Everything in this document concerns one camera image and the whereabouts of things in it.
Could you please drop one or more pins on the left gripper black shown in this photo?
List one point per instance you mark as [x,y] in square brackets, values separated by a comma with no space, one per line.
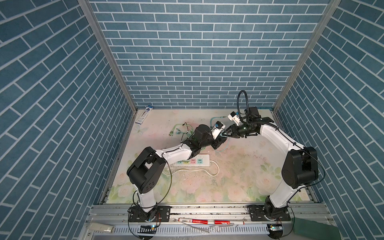
[217,142]

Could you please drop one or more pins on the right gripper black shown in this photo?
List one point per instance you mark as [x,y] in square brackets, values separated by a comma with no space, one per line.
[233,132]

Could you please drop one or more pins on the white power strip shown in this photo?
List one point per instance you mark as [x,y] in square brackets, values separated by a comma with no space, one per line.
[201,160]

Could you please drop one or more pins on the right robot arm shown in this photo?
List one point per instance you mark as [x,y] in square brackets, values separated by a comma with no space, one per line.
[300,167]

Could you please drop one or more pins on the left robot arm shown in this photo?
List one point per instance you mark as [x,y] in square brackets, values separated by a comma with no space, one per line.
[144,173]

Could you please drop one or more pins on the blue white small box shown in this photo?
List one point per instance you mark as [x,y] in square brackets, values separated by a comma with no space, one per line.
[144,115]

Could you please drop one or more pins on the beige remote box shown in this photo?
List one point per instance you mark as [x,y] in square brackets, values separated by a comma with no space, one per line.
[101,228]

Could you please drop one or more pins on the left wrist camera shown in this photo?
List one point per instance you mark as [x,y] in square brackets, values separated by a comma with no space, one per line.
[217,129]

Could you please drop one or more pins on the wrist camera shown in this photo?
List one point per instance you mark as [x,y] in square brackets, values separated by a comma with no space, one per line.
[217,129]
[233,116]

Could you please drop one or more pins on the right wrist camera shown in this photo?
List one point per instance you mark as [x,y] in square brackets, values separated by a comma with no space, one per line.
[233,116]

